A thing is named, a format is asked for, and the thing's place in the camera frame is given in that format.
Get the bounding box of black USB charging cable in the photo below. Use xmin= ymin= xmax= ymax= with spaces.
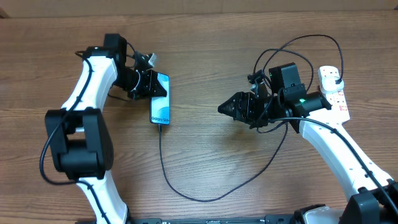
xmin=157 ymin=33 xmax=345 ymax=203

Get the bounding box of blue Galaxy smartphone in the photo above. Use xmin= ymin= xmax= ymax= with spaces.
xmin=150 ymin=73 xmax=170 ymax=125

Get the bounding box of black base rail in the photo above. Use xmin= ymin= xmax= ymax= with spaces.
xmin=127 ymin=214 xmax=299 ymax=224

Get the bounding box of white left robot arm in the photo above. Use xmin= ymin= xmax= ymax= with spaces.
xmin=39 ymin=34 xmax=170 ymax=223

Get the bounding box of white charger adapter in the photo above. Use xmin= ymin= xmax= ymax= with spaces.
xmin=320 ymin=77 xmax=345 ymax=94

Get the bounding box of white power strip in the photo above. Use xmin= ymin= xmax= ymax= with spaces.
xmin=318 ymin=65 xmax=350 ymax=123

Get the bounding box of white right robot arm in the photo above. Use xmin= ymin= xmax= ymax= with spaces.
xmin=218 ymin=63 xmax=397 ymax=223

